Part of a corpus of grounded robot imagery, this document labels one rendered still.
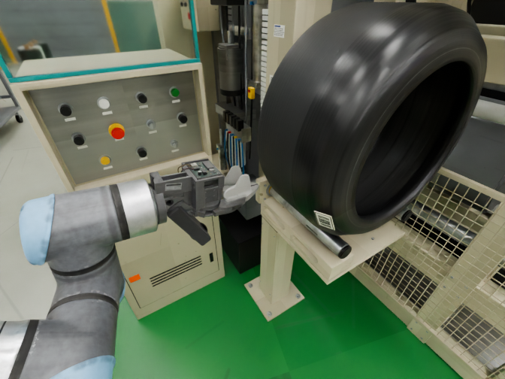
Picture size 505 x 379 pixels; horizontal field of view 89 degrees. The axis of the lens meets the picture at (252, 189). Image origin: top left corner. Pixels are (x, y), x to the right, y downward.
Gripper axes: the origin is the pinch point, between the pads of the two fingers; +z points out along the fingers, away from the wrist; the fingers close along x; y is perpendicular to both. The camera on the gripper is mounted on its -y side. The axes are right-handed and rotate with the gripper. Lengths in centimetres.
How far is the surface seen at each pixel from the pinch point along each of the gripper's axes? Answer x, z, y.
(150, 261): 57, -15, -74
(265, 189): 22.9, 22.1, -19.5
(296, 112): 1.1, 9.0, 15.4
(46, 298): 100, -71, -123
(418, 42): -9.9, 22.5, 29.5
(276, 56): 32.3, 25.8, 21.6
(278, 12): 33, 24, 32
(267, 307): 25, 39, -108
